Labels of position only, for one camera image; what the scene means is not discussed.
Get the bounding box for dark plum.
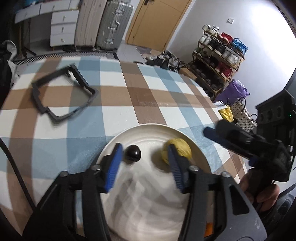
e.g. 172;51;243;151
125;145;142;162

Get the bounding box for person's right hand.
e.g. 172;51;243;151
239;168;280;212

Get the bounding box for woven basket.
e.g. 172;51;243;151
230;97;257;132

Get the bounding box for cream round plate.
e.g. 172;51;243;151
76;123;213;241

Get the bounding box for purple bag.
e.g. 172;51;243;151
214;79;250;105

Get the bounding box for checkered tablecloth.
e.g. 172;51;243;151
0;54;249;241

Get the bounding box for wooden shoe rack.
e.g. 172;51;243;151
187;31;248;100

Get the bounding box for wooden door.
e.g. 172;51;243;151
125;1;193;51

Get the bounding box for silver suitcase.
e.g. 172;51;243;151
96;1;133;53

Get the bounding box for beige suitcase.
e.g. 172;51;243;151
74;0;107;47

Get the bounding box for white drawer desk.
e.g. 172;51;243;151
15;1;80;47

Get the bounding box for black plastic frame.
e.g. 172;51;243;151
31;64;98;124

